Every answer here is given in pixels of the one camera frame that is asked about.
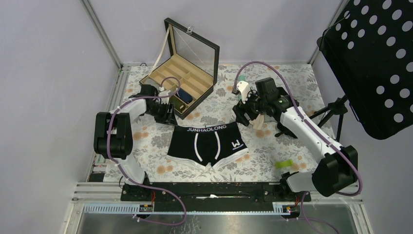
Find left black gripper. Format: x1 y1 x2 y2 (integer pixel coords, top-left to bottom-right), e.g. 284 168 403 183
146 101 177 125

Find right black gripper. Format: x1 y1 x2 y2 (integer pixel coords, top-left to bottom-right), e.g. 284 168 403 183
232 88 267 127

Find navy blue white-trimmed underwear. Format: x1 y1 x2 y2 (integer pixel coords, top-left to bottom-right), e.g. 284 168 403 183
176 89 193 104

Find black white-trimmed boxer briefs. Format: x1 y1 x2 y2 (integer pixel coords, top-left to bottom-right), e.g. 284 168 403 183
167 122 249 170

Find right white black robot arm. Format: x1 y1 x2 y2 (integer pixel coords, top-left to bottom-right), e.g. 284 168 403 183
233 78 358 201

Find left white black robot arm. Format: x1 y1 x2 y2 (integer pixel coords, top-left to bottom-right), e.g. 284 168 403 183
94 84 177 200

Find dark rolled item in box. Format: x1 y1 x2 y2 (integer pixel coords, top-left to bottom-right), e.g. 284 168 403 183
170 98 187 113

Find mint green rolled cloth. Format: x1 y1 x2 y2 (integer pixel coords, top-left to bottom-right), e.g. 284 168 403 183
235 75 248 96

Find black cloth pile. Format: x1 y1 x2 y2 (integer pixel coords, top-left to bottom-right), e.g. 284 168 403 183
275 122 297 139

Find black wooden compartment box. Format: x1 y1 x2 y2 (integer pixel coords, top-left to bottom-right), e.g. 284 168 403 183
140 18 220 119

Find green small block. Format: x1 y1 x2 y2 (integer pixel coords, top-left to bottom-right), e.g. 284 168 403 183
275 159 294 169

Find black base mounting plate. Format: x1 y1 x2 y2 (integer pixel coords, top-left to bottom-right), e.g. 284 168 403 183
120 182 311 212

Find black tripod stand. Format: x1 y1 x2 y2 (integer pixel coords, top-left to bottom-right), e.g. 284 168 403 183
310 95 348 142

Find black perforated panel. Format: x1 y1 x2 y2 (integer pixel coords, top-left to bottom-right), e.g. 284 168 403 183
317 0 413 140

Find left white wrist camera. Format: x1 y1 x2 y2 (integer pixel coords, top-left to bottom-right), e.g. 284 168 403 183
158 87 174 98

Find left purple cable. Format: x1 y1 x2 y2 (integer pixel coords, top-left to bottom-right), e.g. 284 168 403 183
106 76 188 227

